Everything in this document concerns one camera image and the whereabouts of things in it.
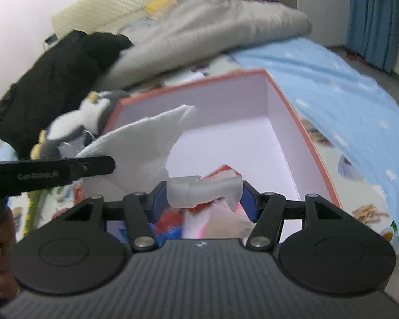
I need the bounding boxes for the pink cardboard box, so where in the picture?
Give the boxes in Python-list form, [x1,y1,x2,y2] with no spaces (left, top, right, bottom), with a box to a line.
[96,68,344,240]

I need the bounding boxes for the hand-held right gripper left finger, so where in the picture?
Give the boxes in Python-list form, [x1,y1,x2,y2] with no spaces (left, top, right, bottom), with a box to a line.
[51,181,169,252]

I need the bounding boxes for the person's left hand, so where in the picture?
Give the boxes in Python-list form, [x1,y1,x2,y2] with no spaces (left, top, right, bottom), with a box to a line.
[0,211,19,306]

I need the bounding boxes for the red snack packet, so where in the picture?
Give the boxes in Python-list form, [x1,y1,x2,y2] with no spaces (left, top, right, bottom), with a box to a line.
[189,163,243,213]

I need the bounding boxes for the green cucumber massage stick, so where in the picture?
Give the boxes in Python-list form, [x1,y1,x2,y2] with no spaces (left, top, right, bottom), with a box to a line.
[22,193,45,236]

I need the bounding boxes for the yellow pillow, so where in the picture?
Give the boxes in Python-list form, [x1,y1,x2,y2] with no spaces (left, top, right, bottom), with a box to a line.
[146,0,180,15]

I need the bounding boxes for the grey duvet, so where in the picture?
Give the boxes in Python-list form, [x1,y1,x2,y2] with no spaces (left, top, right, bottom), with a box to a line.
[96,0,313,90]

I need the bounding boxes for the blue curtain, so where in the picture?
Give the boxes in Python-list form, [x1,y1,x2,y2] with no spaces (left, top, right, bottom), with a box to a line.
[346,0,399,74]

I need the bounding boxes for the light blue bed sheet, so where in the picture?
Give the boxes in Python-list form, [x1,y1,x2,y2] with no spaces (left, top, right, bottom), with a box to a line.
[229,36,399,200]

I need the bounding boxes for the white paper towel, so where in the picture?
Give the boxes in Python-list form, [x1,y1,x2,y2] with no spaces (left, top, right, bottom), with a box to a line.
[75,104,197,202]

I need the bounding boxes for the black jacket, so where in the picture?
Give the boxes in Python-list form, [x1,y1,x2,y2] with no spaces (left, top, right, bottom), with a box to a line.
[0,30,135,157]

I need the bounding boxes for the grey penguin plush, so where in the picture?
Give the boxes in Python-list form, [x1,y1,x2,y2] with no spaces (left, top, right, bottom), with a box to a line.
[30,90,134,160]

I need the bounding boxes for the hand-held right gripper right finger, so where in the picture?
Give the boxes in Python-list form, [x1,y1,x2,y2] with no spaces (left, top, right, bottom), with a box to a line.
[241,180,348,251]

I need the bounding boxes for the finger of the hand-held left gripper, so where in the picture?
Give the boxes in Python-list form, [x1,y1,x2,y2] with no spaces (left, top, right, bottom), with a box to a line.
[68,156,116,180]

